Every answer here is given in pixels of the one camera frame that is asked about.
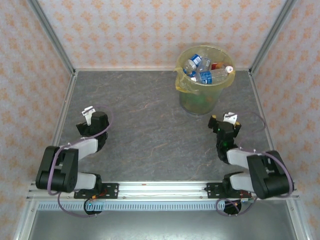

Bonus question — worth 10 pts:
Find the yellow mesh waste bin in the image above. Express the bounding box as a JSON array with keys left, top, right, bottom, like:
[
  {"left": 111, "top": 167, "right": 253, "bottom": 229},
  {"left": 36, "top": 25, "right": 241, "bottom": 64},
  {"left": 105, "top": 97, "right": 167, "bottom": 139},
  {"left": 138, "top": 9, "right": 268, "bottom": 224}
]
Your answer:
[{"left": 174, "top": 44, "right": 236, "bottom": 116}]

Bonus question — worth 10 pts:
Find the clear bottle grey neck ring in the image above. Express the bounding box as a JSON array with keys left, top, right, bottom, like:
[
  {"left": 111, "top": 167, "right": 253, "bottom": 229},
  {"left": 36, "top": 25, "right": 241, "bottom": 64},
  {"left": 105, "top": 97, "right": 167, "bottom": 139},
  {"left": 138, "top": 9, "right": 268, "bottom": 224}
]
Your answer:
[{"left": 199, "top": 56, "right": 213, "bottom": 72}]

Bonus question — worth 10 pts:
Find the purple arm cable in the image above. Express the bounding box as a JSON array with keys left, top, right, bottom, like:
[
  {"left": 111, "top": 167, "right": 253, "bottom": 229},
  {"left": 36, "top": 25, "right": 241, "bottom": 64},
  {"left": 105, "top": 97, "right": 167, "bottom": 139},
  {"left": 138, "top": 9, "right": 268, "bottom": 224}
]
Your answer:
[
  {"left": 215, "top": 111, "right": 296, "bottom": 217},
  {"left": 46, "top": 104, "right": 115, "bottom": 218}
]

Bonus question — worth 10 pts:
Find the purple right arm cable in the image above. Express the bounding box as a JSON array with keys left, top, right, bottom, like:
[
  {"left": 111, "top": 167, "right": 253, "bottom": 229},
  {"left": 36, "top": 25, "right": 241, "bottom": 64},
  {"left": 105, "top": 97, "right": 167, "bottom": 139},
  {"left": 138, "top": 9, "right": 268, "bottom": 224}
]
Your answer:
[{"left": 215, "top": 111, "right": 296, "bottom": 217}]

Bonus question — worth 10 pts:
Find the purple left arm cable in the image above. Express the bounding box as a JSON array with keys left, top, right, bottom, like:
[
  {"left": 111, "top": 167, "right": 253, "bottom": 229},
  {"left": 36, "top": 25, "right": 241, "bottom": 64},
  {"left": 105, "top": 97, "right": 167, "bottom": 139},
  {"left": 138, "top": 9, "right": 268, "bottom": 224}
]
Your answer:
[{"left": 46, "top": 104, "right": 115, "bottom": 218}]

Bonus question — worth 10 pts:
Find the yellow plastic bin liner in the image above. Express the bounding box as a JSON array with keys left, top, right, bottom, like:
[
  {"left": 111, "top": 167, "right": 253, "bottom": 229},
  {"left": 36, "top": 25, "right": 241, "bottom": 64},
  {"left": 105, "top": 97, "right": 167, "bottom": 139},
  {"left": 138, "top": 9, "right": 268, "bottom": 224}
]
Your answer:
[{"left": 174, "top": 44, "right": 236, "bottom": 95}]

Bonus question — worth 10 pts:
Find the blue-label clear bottle white cap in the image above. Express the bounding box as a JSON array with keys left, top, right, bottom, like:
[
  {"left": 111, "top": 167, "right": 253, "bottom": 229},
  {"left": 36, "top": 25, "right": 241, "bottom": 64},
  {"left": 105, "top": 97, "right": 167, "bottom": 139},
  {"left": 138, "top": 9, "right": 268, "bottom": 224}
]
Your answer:
[{"left": 197, "top": 65, "right": 235, "bottom": 85}]

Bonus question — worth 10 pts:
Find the aluminium table back rail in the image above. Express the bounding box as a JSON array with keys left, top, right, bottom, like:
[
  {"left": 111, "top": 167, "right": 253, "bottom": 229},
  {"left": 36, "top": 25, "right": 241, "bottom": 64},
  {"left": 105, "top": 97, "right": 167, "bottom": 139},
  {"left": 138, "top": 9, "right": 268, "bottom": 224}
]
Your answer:
[{"left": 74, "top": 66, "right": 251, "bottom": 73}]

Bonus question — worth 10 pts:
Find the aluminium corner post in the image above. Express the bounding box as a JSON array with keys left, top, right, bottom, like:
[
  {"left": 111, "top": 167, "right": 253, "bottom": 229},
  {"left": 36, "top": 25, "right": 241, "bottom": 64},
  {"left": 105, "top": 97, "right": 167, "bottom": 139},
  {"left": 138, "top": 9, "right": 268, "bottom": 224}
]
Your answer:
[
  {"left": 26, "top": 0, "right": 77, "bottom": 76},
  {"left": 249, "top": 0, "right": 297, "bottom": 75}
]

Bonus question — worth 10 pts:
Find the aluminium front mounting rail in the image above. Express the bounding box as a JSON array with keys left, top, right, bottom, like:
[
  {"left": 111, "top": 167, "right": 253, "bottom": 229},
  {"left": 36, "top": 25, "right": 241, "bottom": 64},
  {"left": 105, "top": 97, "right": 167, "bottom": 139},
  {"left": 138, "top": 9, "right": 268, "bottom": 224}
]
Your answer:
[{"left": 26, "top": 181, "right": 301, "bottom": 201}]

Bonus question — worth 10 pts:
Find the red orange label bottle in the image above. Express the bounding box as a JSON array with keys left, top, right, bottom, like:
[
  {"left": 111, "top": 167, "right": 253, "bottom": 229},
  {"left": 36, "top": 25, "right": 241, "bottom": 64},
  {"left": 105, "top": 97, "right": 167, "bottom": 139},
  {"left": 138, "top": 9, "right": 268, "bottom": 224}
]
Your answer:
[{"left": 210, "top": 61, "right": 226, "bottom": 71}]

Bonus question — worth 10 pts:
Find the grey metal panel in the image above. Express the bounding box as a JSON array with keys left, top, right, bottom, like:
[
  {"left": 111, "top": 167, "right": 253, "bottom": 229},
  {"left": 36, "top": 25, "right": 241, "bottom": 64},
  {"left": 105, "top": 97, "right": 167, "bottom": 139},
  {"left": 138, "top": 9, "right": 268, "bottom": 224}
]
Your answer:
[{"left": 13, "top": 199, "right": 310, "bottom": 240}]

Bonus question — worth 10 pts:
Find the slotted grey cable duct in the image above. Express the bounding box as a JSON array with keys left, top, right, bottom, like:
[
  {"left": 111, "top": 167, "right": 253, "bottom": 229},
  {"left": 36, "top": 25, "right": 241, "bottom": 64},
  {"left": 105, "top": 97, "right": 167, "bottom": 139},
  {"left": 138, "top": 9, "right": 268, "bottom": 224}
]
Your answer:
[{"left": 36, "top": 201, "right": 227, "bottom": 212}]

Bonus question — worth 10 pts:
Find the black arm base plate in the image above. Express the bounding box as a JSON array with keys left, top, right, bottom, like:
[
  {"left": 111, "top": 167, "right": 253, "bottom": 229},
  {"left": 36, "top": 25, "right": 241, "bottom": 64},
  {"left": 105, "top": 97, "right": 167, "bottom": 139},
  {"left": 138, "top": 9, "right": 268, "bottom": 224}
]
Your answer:
[
  {"left": 73, "top": 182, "right": 120, "bottom": 200},
  {"left": 205, "top": 182, "right": 250, "bottom": 200}
]

